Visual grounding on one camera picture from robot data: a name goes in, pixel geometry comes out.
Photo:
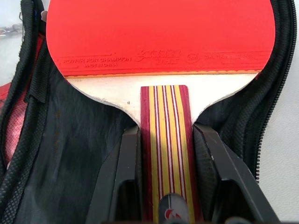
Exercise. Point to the black and red paddle case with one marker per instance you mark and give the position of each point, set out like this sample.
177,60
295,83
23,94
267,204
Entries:
63,151

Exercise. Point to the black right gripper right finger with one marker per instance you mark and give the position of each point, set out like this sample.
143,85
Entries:
224,172

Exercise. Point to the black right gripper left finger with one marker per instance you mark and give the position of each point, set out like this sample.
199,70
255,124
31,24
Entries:
116,172

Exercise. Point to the red table tennis paddle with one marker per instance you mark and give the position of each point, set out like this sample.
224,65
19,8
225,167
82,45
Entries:
161,35

